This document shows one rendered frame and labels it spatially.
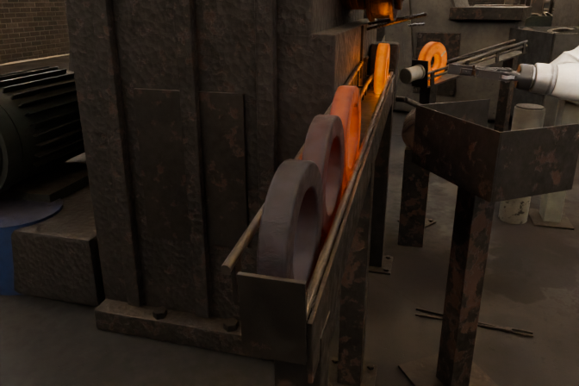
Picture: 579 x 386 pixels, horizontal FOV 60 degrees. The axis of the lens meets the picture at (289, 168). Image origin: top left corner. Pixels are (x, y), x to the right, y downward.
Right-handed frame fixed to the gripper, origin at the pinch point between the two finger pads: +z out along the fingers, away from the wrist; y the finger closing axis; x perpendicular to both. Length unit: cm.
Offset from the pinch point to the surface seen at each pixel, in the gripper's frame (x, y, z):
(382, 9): 15.8, -11.3, 24.6
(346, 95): 2, -76, 23
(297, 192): -1, -113, 22
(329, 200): -13, -87, 23
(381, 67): -1.0, -7.9, 23.0
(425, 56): -1.5, 43.2, 10.5
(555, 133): -3, -61, -15
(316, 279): -13, -111, 20
